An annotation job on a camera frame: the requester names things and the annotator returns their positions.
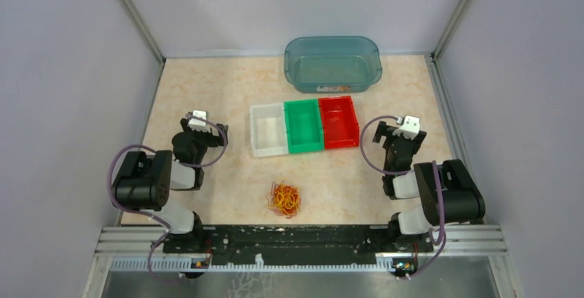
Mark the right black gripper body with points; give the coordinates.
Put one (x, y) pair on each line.
(385, 131)

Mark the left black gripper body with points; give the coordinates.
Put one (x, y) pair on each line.
(203, 140)

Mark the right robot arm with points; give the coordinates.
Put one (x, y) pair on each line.
(446, 191)

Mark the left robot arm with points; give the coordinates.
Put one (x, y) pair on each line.
(144, 183)

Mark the red plastic bin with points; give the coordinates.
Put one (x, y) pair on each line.
(339, 121)

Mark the white plastic bin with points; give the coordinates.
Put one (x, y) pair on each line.
(268, 132)

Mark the green plastic bin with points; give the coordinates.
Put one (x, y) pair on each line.
(304, 130)

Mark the blue transparent plastic tub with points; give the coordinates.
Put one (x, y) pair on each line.
(332, 64)

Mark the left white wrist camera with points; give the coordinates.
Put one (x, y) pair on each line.
(197, 121)

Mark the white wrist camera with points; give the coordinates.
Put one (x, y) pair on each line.
(409, 127)
(197, 121)

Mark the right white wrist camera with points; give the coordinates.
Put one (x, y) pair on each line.
(409, 127)

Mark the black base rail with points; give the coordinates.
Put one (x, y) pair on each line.
(356, 248)

